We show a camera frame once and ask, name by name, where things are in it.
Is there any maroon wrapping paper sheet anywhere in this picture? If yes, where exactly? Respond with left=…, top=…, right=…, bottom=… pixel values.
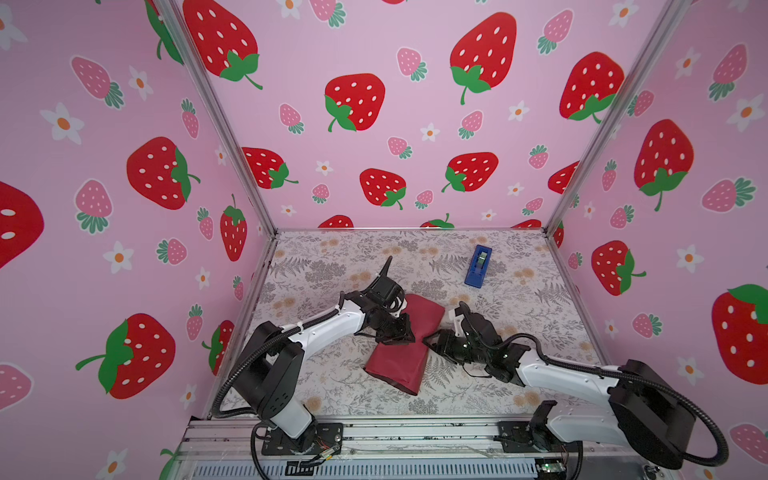
left=364, top=294, right=445, bottom=396

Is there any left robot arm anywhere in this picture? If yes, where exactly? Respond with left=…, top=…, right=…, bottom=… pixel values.
left=233, top=272, right=415, bottom=449

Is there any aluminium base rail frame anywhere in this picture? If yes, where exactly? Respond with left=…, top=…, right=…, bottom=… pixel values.
left=170, top=416, right=678, bottom=479

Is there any blue tape dispenser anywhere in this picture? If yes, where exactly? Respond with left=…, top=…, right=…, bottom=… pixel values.
left=464, top=245, right=492, bottom=288

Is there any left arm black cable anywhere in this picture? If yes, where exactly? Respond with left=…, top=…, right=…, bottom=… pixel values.
left=209, top=256, right=394, bottom=420

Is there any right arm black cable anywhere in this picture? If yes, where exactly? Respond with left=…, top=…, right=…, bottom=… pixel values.
left=503, top=332, right=730, bottom=468

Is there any floral table mat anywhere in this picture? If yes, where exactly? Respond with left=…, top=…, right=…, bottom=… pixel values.
left=252, top=230, right=599, bottom=417

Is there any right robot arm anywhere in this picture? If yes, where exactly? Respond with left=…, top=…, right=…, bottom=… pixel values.
left=423, top=303, right=696, bottom=470

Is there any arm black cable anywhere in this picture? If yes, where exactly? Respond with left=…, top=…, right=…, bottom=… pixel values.
left=209, top=256, right=394, bottom=420
left=503, top=332, right=730, bottom=468

